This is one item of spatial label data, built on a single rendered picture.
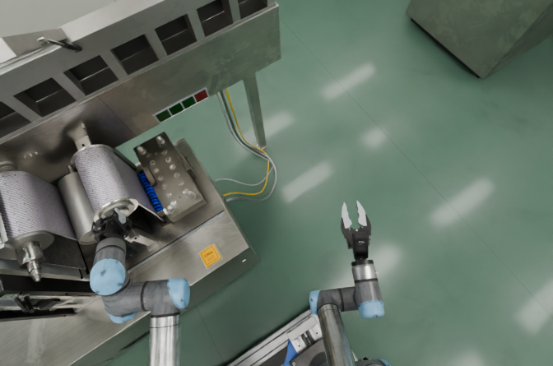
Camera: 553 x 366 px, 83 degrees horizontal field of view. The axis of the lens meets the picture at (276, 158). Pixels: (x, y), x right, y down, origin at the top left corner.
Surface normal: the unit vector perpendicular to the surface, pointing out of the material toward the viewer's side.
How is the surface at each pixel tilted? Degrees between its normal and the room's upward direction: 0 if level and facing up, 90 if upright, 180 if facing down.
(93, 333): 0
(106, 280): 50
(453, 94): 0
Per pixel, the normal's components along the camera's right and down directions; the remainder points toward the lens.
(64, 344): -0.04, -0.40
